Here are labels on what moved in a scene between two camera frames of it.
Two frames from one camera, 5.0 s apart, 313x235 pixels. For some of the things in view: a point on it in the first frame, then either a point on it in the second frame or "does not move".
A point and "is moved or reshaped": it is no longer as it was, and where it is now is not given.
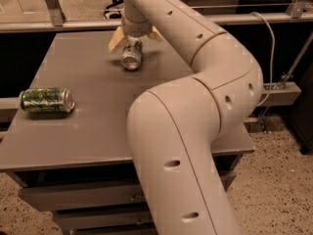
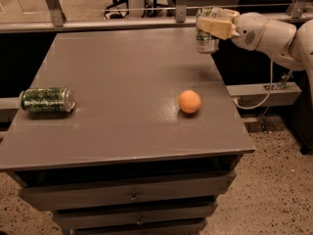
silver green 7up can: (132, 53) is moved or reshaped
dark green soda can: (48, 99) does not move
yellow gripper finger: (156, 34) → (225, 14)
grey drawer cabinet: (73, 164) does not move
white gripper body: (136, 28) → (249, 30)
